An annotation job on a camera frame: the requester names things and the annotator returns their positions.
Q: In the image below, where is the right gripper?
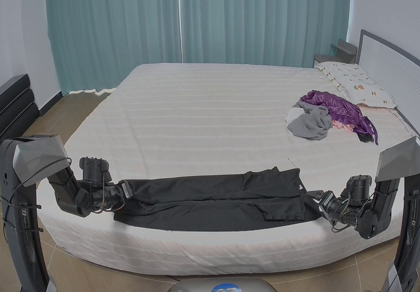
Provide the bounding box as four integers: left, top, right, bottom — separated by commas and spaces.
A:
319, 192, 347, 221

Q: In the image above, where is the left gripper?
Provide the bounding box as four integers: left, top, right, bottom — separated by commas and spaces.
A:
112, 180, 136, 203

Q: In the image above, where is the black T-shirt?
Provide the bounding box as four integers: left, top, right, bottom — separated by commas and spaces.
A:
113, 167, 320, 232

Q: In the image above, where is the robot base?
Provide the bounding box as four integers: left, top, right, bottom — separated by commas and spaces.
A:
169, 278, 274, 292

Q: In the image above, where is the bed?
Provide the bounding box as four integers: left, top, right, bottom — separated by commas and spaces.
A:
36, 29, 420, 276

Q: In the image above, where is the pink garment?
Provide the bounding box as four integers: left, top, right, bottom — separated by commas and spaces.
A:
331, 120, 356, 134

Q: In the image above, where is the grey garment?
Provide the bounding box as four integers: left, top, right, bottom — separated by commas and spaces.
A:
287, 102, 332, 141

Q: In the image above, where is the white garment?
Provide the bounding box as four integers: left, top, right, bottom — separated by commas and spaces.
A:
285, 108, 304, 125

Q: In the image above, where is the purple satin garment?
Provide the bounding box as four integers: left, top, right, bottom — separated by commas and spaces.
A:
300, 90, 379, 146

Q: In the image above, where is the white printed pillow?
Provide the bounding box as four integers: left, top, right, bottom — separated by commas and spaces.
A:
314, 61, 397, 109

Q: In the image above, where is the black chest of drawers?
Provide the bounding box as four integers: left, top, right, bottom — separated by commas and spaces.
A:
0, 74, 41, 139

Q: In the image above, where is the grey bedside table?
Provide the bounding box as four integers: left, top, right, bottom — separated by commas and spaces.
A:
314, 39, 357, 65

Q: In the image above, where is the blue-green curtain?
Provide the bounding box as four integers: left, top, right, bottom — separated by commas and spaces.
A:
46, 0, 183, 94
180, 0, 352, 68

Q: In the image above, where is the black cable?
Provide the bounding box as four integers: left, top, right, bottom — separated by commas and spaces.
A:
2, 157, 72, 229

